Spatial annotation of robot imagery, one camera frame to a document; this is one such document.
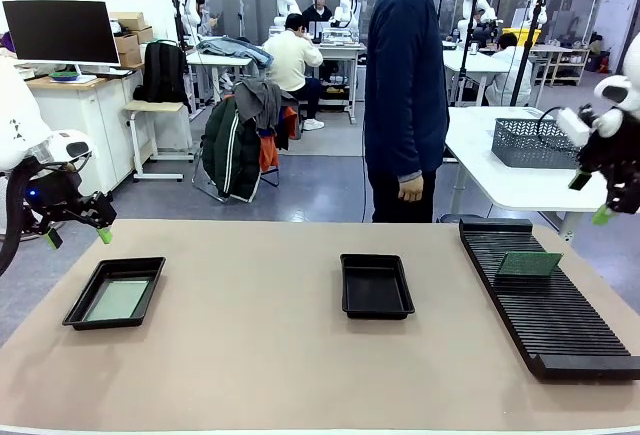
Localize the small white side table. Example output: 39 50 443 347
122 100 195 182

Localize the black slotted board rack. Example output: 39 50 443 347
458 218 640 382

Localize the black tripod stand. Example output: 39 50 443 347
458 0 477 106
509 0 547 107

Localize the metal folding chair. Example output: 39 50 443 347
192 144 281 205

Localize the clear plastic box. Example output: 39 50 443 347
317 26 360 45

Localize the person right hand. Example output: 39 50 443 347
398 174 425 204

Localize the yellow plastic bin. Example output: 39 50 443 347
501 27 544 50

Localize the seated person black top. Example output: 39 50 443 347
302 0 334 24

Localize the green printed circuit board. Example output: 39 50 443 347
496 250 565 277
82 279 151 323

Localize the person holding phone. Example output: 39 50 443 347
192 0 221 39

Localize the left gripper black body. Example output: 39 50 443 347
27 169 96 224

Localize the person right forearm navy sleeve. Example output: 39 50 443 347
394 119 426 184

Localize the white desk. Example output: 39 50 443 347
304 42 366 124
185 49 254 106
442 47 511 106

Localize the standing person navy jacket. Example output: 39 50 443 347
363 0 450 224

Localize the black plastic ESD tray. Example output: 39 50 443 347
339 253 416 320
61 256 167 331

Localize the person in white coat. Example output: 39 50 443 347
485 32 532 107

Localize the black computer monitor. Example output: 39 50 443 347
2 0 121 84

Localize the grey mesh basket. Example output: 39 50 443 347
491 117 586 170

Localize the left arm black cable sleeve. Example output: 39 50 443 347
0 154 31 276

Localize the blue denim garment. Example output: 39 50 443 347
197 36 275 69

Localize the dark green striped jacket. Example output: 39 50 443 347
200 96 264 205

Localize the black backpack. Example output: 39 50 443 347
133 39 192 114

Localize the orange garment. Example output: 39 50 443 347
258 104 300 174

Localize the seated person cream sweater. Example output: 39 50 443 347
262 13 326 131

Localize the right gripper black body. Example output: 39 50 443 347
579 109 640 181

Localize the grey hoodie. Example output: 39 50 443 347
233 78 299 151

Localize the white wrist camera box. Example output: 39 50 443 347
555 107 594 146

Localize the white cabinet wooden top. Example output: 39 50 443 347
27 69 146 196

